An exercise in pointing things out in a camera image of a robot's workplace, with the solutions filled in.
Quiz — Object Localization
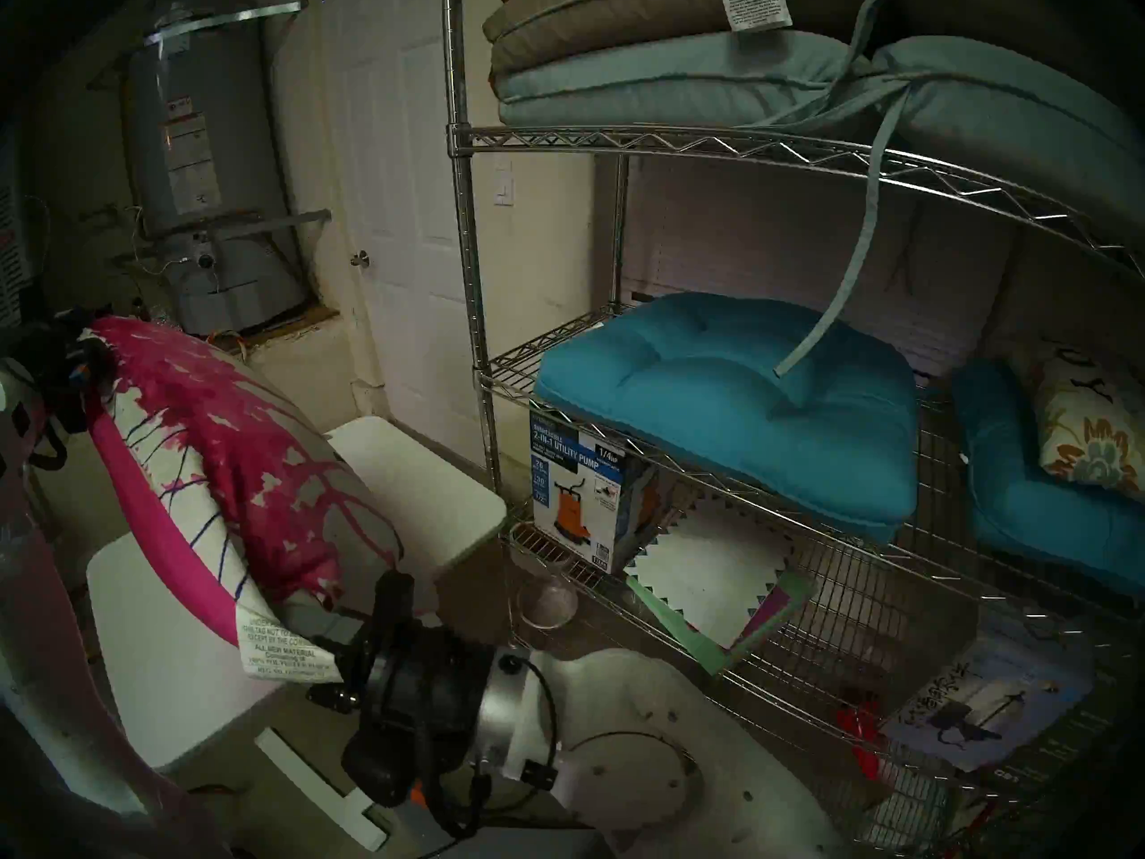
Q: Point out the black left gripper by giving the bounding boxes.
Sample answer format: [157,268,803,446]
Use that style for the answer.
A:
[21,314,115,439]

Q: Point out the pink flamingo throw cushion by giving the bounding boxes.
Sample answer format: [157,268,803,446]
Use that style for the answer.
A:
[79,316,403,684]

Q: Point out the red plastic item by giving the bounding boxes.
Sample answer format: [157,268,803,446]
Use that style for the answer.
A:
[836,701,886,782]

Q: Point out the printed box with Chinese characters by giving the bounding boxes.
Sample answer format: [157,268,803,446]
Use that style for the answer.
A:
[881,634,1101,773]

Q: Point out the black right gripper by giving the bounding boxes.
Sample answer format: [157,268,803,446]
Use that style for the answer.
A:
[283,571,499,806]

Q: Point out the white panel door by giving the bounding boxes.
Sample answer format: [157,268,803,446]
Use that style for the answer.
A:
[318,0,488,464]

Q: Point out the grey water heater tank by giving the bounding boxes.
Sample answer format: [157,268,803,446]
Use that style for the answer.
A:
[121,0,332,335]

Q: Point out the light blue cushion with ties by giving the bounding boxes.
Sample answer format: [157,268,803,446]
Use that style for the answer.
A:
[774,0,1145,379]

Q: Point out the tan seat cushion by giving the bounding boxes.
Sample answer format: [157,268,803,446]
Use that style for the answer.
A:
[895,0,1145,98]
[483,0,882,75]

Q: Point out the clear glass bowl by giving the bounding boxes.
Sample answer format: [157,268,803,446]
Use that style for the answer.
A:
[517,575,581,627]

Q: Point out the light blue seat cushion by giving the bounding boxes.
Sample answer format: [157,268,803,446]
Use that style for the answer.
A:
[494,32,873,129]

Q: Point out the utility pump cardboard box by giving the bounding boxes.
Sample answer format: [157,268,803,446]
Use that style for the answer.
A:
[530,408,658,574]

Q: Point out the white paper with zigzag edge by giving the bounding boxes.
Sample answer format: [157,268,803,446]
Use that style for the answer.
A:
[623,490,797,650]

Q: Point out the teal tufted seat cushion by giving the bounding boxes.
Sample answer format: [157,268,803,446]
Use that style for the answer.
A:
[534,292,920,545]
[948,356,1145,594]

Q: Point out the chrome wire shelf rack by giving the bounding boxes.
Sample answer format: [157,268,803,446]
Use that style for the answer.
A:
[443,0,1145,859]

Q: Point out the green paper folder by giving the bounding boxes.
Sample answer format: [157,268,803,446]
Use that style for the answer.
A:
[624,569,817,677]

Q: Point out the floral print throw pillow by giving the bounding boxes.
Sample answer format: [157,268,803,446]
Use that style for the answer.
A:
[1006,334,1145,500]

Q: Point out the white folding table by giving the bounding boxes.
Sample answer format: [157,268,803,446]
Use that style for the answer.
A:
[85,416,509,854]

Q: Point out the purple paper sheet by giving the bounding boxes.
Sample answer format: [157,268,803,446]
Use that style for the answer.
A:
[729,589,797,652]

